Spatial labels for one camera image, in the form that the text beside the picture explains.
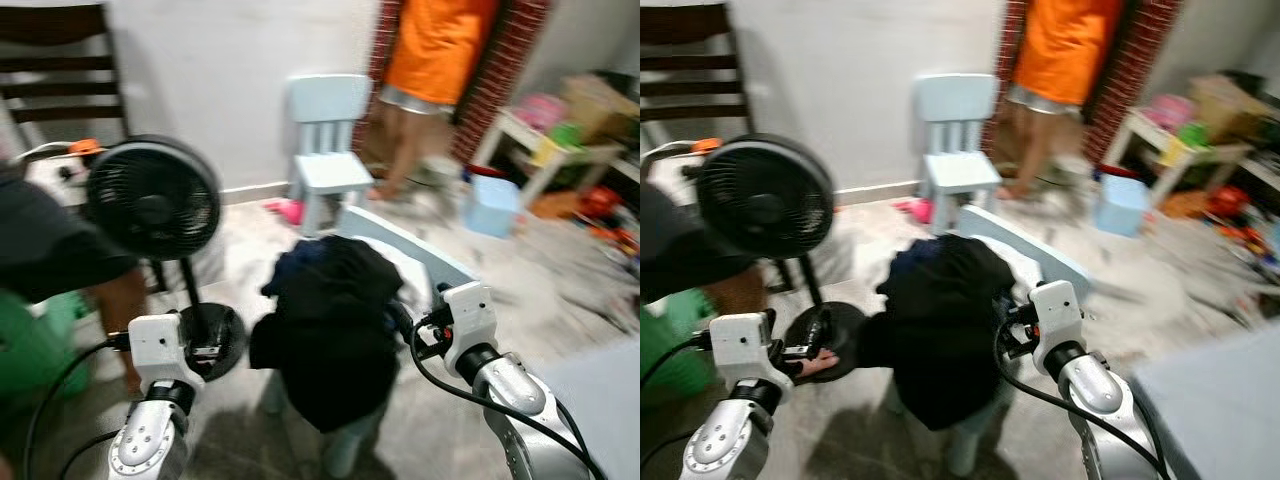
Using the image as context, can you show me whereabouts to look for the white garment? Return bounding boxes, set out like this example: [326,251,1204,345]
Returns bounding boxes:
[385,245,433,301]
[1000,245,1041,296]

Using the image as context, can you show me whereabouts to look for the navy blue garment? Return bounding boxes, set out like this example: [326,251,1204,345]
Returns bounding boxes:
[880,245,941,291]
[265,240,331,291]

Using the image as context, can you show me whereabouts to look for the orange plastic bag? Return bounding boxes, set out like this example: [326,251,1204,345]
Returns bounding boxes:
[1160,190,1209,219]
[530,190,581,219]

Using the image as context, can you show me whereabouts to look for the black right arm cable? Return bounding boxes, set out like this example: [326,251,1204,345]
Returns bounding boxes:
[408,318,606,480]
[993,318,1176,480]

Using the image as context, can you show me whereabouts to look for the light blue plastic box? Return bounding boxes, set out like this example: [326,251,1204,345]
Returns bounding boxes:
[1093,173,1149,239]
[465,175,521,239]

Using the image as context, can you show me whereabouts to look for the pink bag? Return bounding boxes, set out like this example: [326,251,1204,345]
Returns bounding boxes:
[1145,93,1196,131]
[515,93,571,131]

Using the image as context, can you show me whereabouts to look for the person in black clothes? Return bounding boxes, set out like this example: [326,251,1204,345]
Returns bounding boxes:
[640,180,843,381]
[0,165,153,399]

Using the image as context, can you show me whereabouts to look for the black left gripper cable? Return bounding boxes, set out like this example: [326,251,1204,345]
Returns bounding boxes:
[58,428,126,480]
[640,428,701,471]

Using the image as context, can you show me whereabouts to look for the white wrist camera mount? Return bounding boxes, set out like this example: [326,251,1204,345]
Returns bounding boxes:
[128,313,207,393]
[1030,280,1087,353]
[712,313,789,398]
[440,280,499,377]

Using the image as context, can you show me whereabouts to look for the dark wooden slatted chair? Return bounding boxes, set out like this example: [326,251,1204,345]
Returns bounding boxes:
[640,3,758,151]
[0,3,131,151]

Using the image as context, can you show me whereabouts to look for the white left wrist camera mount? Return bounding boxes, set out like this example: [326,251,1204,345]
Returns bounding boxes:
[128,313,207,393]
[712,313,789,398]

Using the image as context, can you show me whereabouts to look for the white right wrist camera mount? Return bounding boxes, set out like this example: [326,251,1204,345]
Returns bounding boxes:
[440,280,499,377]
[1030,280,1087,353]

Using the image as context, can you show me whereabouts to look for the black garment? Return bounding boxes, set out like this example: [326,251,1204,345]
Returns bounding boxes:
[248,235,406,433]
[858,235,1016,431]

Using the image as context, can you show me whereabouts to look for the person in orange shirt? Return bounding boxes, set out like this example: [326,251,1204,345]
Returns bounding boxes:
[985,0,1126,201]
[365,0,501,201]

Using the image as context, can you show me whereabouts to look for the brown cardboard box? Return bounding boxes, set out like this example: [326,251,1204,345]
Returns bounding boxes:
[560,72,640,141]
[1190,72,1273,141]

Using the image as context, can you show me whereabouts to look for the small white side table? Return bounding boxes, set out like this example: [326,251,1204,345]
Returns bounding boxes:
[1100,105,1256,206]
[480,105,626,206]

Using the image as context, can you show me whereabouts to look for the red ball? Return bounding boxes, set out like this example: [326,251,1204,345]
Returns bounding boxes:
[580,185,621,219]
[1207,185,1251,219]

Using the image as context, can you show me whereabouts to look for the green plastic seat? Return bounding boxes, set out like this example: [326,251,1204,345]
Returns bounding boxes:
[0,293,89,413]
[640,290,723,403]

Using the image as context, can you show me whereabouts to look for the black standing fan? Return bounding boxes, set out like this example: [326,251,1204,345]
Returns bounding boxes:
[695,135,869,383]
[85,135,248,383]

